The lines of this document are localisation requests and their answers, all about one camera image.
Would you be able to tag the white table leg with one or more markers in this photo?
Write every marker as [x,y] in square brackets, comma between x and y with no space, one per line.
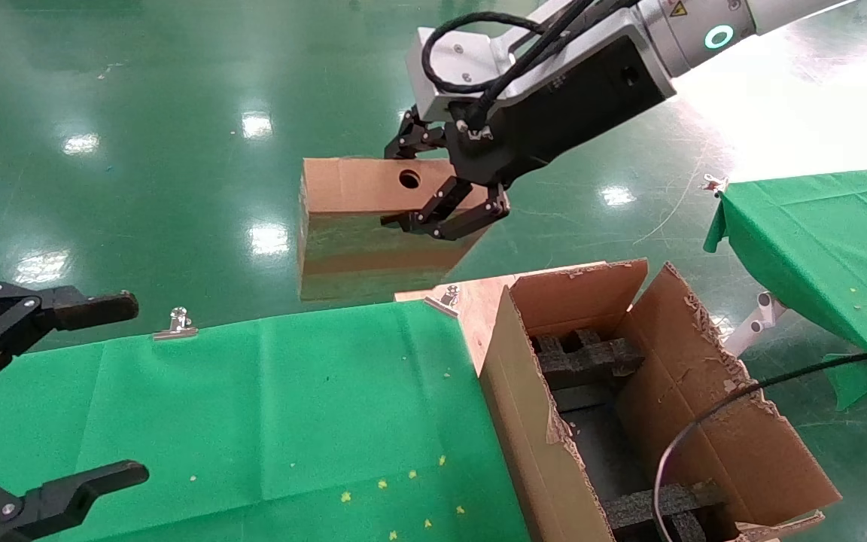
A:
[757,320]

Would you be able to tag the green cloth side table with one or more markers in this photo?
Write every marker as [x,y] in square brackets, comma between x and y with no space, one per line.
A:
[817,233]

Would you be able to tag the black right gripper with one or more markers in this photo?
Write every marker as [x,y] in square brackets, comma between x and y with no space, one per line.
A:
[554,120]

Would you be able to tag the small cardboard box with hole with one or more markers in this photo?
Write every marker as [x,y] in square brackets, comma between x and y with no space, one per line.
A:
[358,188]

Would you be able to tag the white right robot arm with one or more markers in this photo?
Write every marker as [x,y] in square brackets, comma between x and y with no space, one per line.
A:
[780,11]

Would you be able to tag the silver camera mount bracket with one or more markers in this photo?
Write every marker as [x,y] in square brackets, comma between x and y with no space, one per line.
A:
[614,30]

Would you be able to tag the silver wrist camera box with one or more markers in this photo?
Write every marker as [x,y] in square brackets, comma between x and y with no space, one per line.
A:
[445,64]

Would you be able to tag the silver binder clip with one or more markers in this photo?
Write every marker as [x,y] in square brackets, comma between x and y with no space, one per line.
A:
[445,297]
[713,184]
[175,325]

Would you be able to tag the large open brown carton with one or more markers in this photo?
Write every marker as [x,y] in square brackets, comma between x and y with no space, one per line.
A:
[704,376]

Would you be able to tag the green tablecloth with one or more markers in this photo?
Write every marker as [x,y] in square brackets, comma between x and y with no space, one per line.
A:
[253,399]

